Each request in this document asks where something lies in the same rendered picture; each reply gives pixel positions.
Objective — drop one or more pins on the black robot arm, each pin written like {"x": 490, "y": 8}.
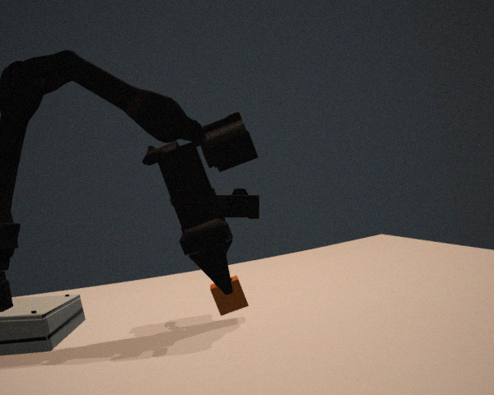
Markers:
{"x": 225, "y": 143}

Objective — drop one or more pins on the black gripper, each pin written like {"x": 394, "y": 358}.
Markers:
{"x": 206, "y": 238}

